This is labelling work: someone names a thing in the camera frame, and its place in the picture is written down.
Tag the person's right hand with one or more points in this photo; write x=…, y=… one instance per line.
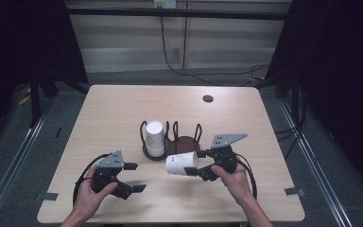
x=236, y=186

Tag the person's left hand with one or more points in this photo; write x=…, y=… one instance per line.
x=89, y=201

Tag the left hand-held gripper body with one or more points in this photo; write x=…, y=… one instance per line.
x=110, y=160

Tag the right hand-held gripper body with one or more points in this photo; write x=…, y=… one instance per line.
x=225, y=157

